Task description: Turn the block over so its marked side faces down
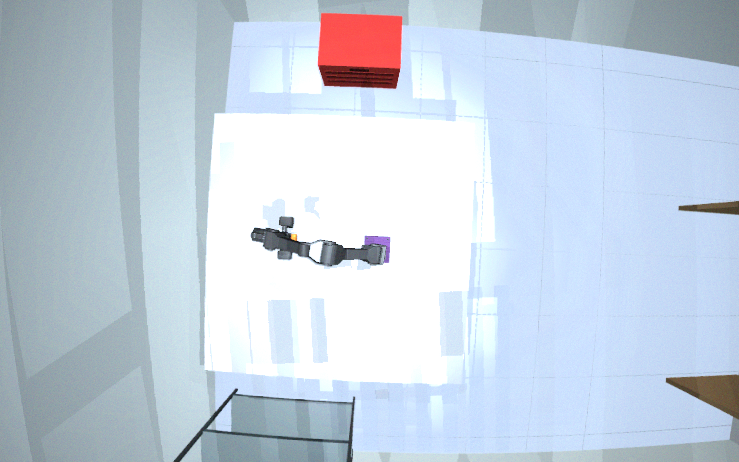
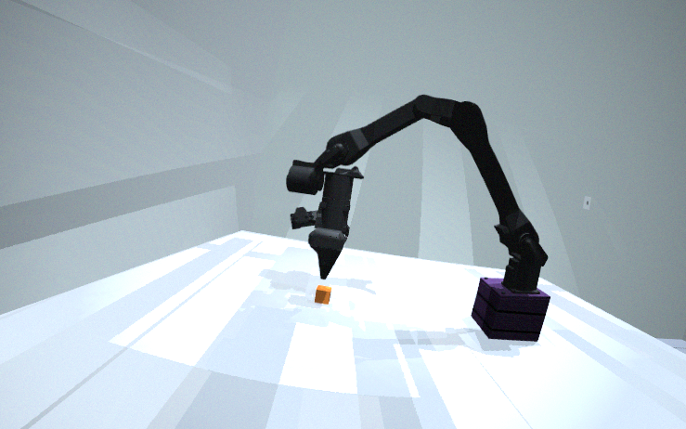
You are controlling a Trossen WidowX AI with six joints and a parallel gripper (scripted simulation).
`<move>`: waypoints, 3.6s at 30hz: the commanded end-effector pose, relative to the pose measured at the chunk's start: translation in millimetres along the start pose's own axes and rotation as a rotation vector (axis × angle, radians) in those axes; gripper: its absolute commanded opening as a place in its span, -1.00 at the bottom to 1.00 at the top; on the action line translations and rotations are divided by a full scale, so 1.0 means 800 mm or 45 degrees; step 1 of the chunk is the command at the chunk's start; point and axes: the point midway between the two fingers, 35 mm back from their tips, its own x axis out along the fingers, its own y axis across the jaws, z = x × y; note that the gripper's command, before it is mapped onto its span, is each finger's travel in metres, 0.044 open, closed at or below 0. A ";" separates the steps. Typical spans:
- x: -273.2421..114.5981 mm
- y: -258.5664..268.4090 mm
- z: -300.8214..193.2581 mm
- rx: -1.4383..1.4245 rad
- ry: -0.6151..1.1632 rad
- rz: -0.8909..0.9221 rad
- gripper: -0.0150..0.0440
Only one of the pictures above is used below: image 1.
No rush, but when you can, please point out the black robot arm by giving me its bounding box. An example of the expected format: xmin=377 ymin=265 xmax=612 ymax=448
xmin=250 ymin=227 xmax=387 ymax=267

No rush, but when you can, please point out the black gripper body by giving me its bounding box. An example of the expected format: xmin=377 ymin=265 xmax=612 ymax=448
xmin=277 ymin=216 xmax=295 ymax=260

